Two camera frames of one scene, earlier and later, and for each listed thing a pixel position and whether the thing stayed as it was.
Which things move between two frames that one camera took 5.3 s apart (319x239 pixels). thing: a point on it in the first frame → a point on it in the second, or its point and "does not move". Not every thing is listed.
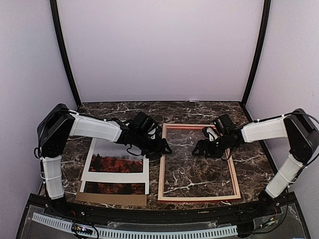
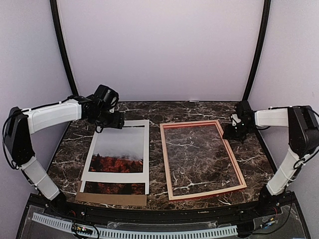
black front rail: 268,210 does not move
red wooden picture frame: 162,179 → 230,151
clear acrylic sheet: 187,175 does not move
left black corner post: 64,45 does not move
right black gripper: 201,144 → 229,133
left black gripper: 159,149 → 117,122
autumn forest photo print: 110,156 does not move
